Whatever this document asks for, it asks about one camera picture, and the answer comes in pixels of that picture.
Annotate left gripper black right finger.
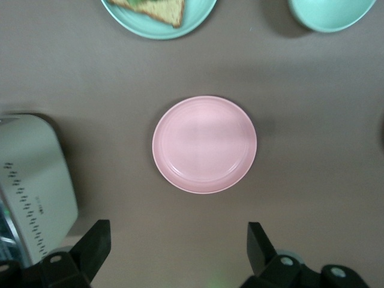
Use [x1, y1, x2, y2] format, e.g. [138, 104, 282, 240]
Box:
[239, 221, 304, 288]

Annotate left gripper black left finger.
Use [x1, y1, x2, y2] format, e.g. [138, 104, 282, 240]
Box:
[38, 220, 112, 288]

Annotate green plate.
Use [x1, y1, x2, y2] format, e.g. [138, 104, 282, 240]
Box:
[100, 0, 217, 41]

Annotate green bowl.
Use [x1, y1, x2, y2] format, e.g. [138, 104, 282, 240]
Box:
[288, 0, 377, 33]

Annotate brown bread slice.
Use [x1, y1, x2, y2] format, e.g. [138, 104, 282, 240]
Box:
[107, 0, 185, 29]

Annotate silver beige toaster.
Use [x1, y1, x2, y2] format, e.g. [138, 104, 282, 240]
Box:
[0, 113, 80, 268]

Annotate pink plate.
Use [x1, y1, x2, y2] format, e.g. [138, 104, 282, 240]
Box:
[151, 95, 258, 194]

